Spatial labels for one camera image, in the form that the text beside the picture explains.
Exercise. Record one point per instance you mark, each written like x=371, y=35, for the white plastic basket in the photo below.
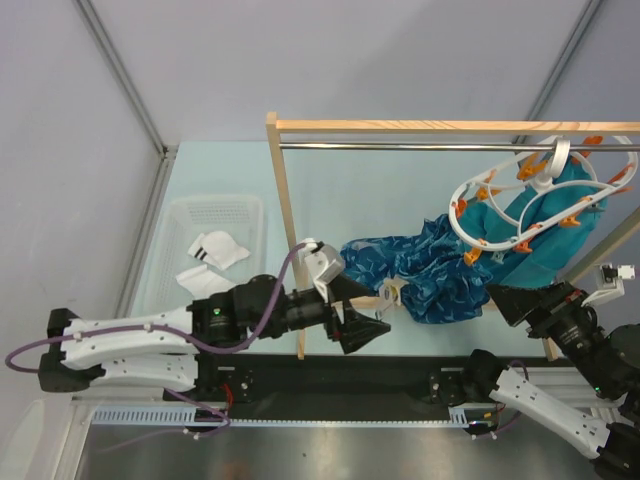
x=242, y=216

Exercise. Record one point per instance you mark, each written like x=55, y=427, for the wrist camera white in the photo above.
x=324, y=264
x=610, y=280

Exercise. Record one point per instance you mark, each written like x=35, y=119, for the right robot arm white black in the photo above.
x=609, y=362

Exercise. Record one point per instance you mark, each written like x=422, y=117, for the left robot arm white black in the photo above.
x=168, y=350

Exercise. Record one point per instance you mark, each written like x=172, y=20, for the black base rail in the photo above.
x=274, y=387

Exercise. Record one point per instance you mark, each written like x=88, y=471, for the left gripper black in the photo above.
x=355, y=329

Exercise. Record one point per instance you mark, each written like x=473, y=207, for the white sock black stripes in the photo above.
x=218, y=249

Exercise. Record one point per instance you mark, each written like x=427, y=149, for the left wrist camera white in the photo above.
x=324, y=264

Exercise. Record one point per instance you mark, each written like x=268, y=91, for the blue patterned cloth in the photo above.
x=440, y=288

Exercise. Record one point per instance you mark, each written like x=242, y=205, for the teal plain cloth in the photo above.
x=550, y=251

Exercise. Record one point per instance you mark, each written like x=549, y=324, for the white sock plain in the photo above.
x=201, y=282

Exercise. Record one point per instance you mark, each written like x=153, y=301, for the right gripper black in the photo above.
x=531, y=309

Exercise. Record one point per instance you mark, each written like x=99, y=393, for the wooden rack frame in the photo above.
x=337, y=196

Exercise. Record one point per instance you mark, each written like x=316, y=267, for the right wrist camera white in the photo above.
x=610, y=280

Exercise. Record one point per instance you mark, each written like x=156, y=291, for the white round clip hanger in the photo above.
x=545, y=168

